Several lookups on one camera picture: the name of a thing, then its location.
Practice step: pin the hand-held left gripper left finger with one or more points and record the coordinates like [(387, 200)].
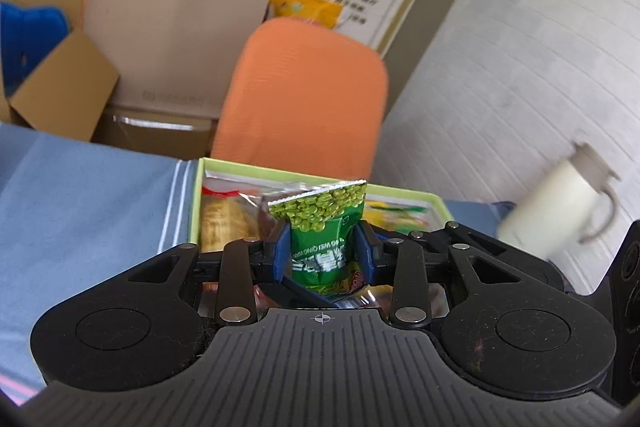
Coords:
[(282, 252)]

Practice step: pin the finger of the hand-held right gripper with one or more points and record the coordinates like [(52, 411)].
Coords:
[(545, 269)]

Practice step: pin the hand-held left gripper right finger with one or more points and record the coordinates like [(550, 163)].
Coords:
[(364, 252)]

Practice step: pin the green pea snack packet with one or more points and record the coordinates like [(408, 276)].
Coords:
[(320, 232)]

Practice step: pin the light green cardboard box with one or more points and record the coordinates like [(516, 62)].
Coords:
[(195, 207)]

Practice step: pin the bright yellow snack packet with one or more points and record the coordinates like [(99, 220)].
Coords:
[(400, 217)]

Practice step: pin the cream thermos jug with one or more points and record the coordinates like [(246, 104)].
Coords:
[(545, 207)]

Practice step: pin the pale yellow snack packet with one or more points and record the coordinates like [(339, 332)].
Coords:
[(225, 217)]

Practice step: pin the orange chair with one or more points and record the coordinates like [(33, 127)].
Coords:
[(300, 97)]

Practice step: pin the closed cardboard box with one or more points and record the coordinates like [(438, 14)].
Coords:
[(160, 137)]

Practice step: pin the blue striped tablecloth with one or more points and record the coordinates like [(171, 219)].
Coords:
[(100, 207)]

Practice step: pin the yellow bag behind chair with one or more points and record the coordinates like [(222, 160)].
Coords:
[(305, 7)]

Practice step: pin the open cardboard box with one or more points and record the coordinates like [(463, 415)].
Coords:
[(65, 92)]

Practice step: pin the blue plastic stool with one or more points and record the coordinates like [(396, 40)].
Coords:
[(25, 42)]

